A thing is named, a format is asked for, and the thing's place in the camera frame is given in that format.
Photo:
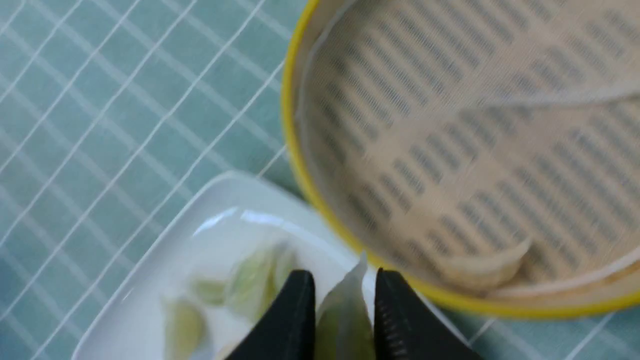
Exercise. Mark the green pink dumpling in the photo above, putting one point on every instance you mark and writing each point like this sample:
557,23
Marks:
343,328

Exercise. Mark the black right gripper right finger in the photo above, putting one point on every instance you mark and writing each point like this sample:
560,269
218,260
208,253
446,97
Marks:
404,327

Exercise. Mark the green dumpling middle left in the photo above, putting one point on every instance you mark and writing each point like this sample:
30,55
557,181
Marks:
184,329

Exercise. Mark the green dumpling centre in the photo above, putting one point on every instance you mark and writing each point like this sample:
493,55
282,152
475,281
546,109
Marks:
209,291

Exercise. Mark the yellow rimmed bamboo steamer basket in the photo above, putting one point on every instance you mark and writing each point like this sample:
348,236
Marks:
320,200

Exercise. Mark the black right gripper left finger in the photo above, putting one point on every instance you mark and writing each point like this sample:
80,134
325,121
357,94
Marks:
287,330

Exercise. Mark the green dumpling top left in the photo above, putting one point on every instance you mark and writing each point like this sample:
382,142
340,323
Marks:
250,289

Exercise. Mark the white dumpling in steamer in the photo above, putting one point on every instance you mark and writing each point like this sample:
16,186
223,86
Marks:
483,273

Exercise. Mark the white square plate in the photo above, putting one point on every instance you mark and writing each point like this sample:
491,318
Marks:
227,221

